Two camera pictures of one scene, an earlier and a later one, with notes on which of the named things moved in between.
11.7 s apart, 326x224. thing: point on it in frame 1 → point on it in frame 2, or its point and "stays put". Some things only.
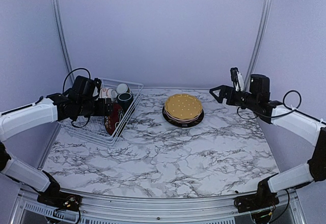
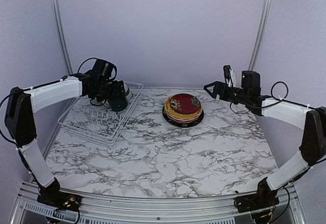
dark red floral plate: [111, 122] → [185, 104]
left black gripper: [101, 111] → [117, 90]
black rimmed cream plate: [185, 124] stays put
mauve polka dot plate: [182, 121] stays put
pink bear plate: [182, 120] stays put
